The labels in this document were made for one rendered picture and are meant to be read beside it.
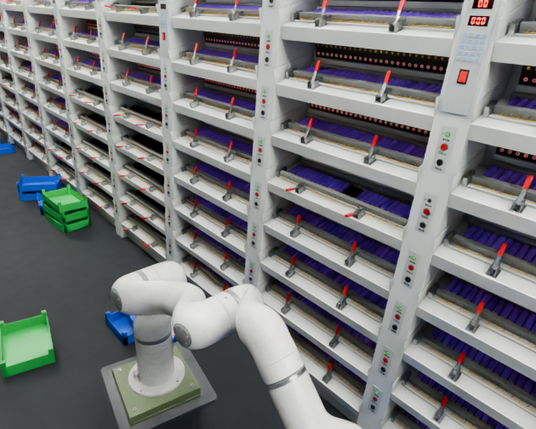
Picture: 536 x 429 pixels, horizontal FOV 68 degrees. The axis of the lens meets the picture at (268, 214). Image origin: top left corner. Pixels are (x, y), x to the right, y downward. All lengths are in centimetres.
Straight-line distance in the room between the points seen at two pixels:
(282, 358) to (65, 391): 132
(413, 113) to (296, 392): 79
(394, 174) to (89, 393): 150
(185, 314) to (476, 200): 79
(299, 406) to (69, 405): 127
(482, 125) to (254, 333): 75
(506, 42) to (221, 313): 90
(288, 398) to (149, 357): 67
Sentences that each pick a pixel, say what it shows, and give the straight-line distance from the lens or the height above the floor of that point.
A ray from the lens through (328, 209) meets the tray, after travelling 142.
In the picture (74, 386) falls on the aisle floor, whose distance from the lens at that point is 201.
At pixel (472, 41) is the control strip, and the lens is 115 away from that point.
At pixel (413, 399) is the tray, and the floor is 32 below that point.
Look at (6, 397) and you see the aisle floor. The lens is 207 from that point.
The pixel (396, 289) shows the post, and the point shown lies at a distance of 137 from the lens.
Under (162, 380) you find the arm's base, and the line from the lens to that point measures 148.
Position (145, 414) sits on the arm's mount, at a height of 31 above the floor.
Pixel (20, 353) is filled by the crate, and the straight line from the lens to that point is 223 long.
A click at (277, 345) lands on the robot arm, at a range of 82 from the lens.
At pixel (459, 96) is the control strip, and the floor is 132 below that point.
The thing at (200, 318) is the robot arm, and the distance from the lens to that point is 91.
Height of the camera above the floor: 143
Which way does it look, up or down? 25 degrees down
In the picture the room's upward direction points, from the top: 5 degrees clockwise
